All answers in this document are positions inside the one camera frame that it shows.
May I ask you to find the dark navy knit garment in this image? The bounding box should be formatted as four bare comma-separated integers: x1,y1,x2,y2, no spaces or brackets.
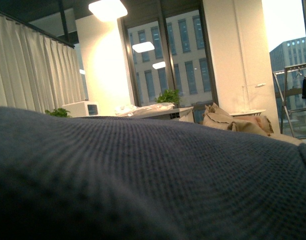
0,107,306,240

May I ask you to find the metal clothes rack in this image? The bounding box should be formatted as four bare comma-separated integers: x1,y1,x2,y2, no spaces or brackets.
273,63,306,139

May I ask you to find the grey table with plastic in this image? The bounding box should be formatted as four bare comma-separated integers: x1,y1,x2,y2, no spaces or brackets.
115,102,194,123

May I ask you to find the green potted plant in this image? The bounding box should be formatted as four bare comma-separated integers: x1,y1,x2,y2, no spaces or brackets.
155,89,180,105

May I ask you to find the beige cushion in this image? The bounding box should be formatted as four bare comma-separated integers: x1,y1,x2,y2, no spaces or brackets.
203,103,274,136

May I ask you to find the small green plant left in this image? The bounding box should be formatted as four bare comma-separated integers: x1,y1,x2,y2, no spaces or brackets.
44,108,71,118

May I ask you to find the white desk lamp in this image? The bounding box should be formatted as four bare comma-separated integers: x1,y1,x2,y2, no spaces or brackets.
242,83,266,113

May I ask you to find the square ceiling lamp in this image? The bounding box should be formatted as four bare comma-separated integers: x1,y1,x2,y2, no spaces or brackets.
88,0,128,22

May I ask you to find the white curtain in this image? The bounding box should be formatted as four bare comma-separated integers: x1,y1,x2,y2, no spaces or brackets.
0,14,86,113

